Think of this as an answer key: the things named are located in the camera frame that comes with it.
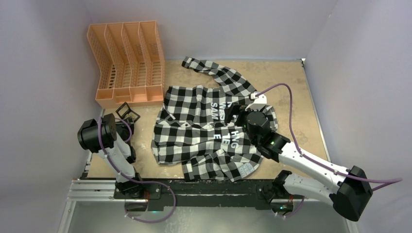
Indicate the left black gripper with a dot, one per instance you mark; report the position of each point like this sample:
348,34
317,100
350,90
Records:
125,124

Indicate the small black frame stand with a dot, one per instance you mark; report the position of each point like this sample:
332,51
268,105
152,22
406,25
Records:
126,113

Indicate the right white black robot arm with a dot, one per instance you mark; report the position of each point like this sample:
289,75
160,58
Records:
347,190

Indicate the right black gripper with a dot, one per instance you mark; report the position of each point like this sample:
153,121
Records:
235,110

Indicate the black white plaid shirt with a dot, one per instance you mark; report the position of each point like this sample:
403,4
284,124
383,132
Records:
190,128

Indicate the orange plastic file organizer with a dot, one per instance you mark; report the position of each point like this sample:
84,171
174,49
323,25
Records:
131,61

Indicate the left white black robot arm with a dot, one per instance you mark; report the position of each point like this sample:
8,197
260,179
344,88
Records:
109,137

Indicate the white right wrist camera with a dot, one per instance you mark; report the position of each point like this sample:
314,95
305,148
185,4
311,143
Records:
259,102

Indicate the black aluminium mounting rail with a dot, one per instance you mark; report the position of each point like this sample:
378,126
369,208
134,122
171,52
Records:
258,194

